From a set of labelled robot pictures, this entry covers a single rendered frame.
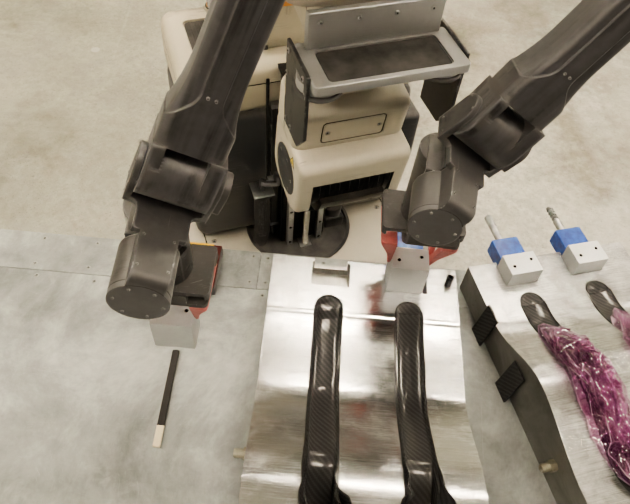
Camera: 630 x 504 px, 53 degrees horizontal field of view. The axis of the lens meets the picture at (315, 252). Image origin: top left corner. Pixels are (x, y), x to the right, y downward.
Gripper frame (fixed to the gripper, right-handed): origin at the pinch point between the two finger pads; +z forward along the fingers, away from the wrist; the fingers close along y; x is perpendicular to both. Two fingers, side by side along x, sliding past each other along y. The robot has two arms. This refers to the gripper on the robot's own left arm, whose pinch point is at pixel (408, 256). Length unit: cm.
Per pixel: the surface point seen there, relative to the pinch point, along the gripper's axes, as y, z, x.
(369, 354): -4.3, 5.2, -12.6
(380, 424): -3.0, 4.0, -22.5
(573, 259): 26.0, 5.1, 7.1
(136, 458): -32.3, 14.5, -25.7
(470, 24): 51, 89, 210
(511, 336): 15.6, 7.0, -6.4
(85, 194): -88, 94, 87
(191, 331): -26.3, -0.8, -15.5
